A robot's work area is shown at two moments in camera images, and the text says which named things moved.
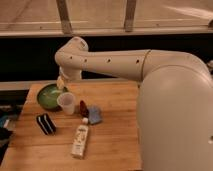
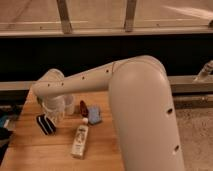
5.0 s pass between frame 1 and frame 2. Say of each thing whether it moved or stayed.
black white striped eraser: stayed
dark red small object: stayed
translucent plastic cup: stayed
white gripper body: moved
